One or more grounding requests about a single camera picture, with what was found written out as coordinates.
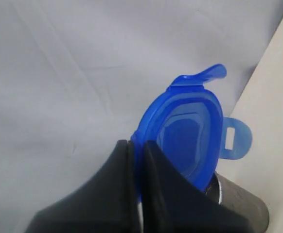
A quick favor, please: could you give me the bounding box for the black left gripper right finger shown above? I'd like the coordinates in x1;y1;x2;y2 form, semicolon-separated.
142;141;250;233

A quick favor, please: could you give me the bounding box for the blue container lid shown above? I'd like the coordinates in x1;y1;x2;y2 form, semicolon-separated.
131;64;252;192

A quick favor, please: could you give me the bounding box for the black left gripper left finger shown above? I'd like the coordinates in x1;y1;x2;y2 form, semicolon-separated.
33;140;141;233

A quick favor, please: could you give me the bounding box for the stainless steel cup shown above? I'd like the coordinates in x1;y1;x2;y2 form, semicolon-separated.
205;172;270;233

